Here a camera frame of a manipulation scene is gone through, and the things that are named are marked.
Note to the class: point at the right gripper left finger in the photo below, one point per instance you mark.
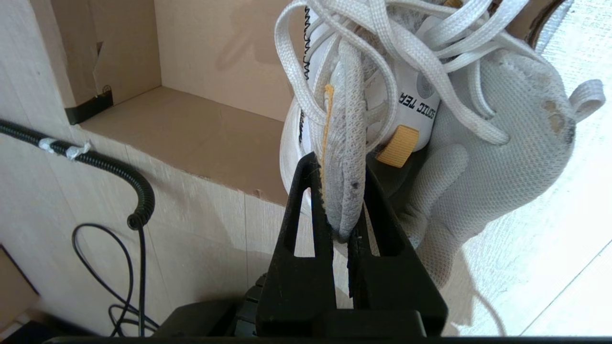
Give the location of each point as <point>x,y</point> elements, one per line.
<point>296,286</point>

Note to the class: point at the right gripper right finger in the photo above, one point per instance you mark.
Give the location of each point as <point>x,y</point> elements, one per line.
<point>397,286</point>

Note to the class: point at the white sneaker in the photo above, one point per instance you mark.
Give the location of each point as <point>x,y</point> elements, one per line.
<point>502,167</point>

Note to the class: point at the brown cardboard shoe box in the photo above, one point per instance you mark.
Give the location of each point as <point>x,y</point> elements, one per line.
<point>215,48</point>

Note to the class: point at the black robot torso part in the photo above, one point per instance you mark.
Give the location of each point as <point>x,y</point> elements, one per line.
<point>248,306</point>

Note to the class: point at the small brown cardboard carton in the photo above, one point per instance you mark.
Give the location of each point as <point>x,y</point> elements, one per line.
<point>14,286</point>

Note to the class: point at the dark grey robot base plate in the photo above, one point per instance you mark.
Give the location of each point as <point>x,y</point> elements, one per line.
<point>196,320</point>

